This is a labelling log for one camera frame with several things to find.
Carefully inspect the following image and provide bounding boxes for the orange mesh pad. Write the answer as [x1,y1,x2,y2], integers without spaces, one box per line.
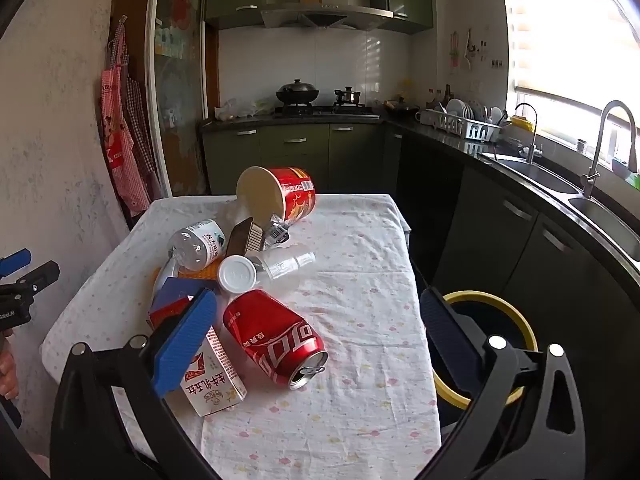
[177,262,223,283]

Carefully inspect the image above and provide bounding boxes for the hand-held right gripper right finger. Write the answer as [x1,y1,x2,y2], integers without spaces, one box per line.
[419,286,588,480]

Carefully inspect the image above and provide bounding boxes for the red soda can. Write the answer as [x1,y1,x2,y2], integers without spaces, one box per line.
[223,289,329,391]

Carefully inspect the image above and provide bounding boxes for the person's left hand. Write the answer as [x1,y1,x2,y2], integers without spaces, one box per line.
[0,332,20,401]

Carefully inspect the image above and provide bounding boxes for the silver white snack wrapper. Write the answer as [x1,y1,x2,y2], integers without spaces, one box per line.
[263,214,293,250]

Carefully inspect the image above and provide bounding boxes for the clear plastic bags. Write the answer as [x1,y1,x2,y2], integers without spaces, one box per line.
[215,97,276,122]

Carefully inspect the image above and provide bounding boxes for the condiment bottles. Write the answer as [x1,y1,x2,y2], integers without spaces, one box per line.
[425,84,457,107]

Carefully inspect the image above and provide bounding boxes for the dark frying pan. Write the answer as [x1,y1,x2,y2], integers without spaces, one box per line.
[384,96,421,113]

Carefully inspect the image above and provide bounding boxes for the white window blind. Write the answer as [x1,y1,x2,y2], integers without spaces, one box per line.
[500,0,640,126]

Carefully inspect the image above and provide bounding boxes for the small steel faucet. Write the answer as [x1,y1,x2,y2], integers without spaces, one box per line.
[514,103,543,163]

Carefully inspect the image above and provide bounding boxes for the tall steel faucet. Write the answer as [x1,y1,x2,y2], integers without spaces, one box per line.
[580,100,638,199]

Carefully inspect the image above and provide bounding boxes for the clear white-label plastic bottle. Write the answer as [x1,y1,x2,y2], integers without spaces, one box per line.
[152,219,227,306]

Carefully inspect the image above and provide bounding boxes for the blue red cardboard box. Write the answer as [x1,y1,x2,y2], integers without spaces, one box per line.
[147,277,220,332]

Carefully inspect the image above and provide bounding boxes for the dark checked apron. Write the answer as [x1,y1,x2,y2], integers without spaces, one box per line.
[107,24,162,202]

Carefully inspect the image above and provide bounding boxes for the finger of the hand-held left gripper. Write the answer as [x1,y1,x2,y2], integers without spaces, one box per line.
[0,249,32,277]
[0,261,61,297]

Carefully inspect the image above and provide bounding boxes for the green base cabinets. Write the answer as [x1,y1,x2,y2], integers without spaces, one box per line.
[201,122,403,196]

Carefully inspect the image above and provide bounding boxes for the white dish rack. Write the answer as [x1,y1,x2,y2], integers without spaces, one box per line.
[419,109,503,142]

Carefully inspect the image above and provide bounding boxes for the white red milk carton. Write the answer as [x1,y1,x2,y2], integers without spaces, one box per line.
[180,327,248,418]

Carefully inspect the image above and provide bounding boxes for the steel double sink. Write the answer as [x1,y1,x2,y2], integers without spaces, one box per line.
[482,152,640,261]

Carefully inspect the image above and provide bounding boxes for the dark base cabinets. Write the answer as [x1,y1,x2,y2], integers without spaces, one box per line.
[385,125,640,480]

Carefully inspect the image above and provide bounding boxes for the glass sliding door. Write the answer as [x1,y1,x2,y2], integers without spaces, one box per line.
[145,0,221,198]

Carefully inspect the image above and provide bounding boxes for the row of white plates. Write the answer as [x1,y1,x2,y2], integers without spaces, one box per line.
[445,98,488,123]

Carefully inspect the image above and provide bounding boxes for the black wok with lid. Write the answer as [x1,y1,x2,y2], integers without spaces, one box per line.
[276,79,320,106]

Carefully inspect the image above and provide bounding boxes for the small clear white-cap bottle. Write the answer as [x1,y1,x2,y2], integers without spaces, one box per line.
[218,244,316,295]

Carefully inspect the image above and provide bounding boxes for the red instant noodle cup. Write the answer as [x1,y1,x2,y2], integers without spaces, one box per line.
[236,166,317,225]

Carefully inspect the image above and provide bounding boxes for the gas stove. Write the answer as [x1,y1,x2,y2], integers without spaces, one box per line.
[272,102,381,121]

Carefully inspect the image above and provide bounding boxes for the white floral tablecloth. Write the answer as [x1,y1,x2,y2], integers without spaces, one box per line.
[40,192,441,480]

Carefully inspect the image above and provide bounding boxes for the brown plastic tray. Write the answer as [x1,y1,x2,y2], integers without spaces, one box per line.
[226,217,265,257]

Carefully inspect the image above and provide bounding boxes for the yellow-rimmed trash bin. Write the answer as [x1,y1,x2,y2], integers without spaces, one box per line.
[432,290,538,408]

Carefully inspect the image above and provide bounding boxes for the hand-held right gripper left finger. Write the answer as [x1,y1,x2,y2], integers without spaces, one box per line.
[50,287,223,480]

